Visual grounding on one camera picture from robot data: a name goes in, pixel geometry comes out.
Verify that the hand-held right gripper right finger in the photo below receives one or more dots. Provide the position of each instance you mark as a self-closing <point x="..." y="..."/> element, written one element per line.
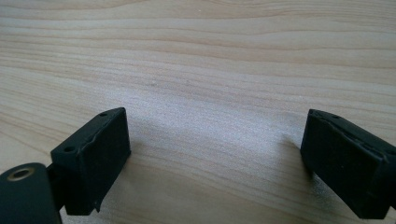
<point x="345" y="165"/>

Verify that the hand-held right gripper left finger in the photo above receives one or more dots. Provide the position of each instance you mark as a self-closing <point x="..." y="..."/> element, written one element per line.
<point x="93" y="165"/>

